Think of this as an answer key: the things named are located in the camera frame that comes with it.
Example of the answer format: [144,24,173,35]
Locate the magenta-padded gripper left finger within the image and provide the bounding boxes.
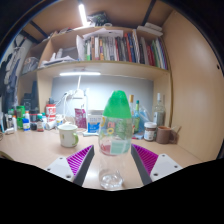
[44,144,96,187]

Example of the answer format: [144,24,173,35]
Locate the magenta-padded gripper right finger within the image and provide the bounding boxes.
[130,143,184,186]

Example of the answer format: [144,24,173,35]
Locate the clear green-capped drink bottle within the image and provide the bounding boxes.
[97,89,134,191]

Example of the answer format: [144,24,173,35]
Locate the brown jar with white lid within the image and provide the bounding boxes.
[143,121,158,142]

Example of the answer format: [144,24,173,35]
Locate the brown ceramic mug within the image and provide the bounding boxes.
[155,125,178,145]

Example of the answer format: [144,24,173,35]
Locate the blue and white carton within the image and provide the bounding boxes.
[87,114,104,134]

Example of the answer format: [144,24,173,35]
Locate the magenta snack pouch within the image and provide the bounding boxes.
[73,107,88,130]

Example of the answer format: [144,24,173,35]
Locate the green-capped glass bottle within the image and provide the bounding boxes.
[132,99,142,134]

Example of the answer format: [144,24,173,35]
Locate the blue plastic bag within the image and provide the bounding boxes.
[138,104,154,133]

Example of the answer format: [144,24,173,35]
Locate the white pill bottle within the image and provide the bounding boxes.
[54,114,65,128]

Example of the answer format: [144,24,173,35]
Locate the tall clear glass bottle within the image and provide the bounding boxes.
[152,92,167,128]

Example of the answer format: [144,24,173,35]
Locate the dark green-capped small bottle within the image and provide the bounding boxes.
[36,114,45,133]

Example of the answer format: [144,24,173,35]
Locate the red and white canister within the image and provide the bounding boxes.
[45,103,57,123]

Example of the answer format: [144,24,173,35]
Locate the yellow-capped glass bottle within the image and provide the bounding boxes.
[128,94,135,114]

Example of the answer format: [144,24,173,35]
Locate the white bottle with blue label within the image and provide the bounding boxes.
[22,111,32,132]

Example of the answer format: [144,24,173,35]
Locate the white power adapter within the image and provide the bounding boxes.
[69,89,88,101]

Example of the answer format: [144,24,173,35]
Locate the green plastic container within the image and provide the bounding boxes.
[15,105,26,129]

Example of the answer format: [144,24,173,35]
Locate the white LED light bar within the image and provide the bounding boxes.
[59,71,102,77]

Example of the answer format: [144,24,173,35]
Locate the wooden shelf unit with books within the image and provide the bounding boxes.
[17,19,174,128]

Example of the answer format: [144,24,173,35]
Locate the dark hanging bags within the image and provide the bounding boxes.
[0,49,21,111]

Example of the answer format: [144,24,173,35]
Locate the ceiling tube light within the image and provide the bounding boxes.
[78,2,89,28]

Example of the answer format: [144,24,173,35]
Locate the white mug with green handle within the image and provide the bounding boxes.
[57,123,80,149]

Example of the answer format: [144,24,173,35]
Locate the white cable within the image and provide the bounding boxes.
[61,88,88,121]

